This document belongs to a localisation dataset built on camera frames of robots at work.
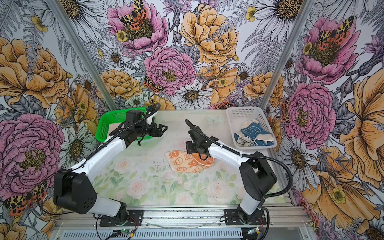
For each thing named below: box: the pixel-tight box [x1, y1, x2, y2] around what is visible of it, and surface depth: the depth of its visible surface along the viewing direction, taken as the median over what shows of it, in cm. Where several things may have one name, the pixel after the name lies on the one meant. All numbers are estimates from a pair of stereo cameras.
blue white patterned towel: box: [233, 119, 275, 147], surface depth 101 cm
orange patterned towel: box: [165, 149, 215, 173], surface depth 94 cm
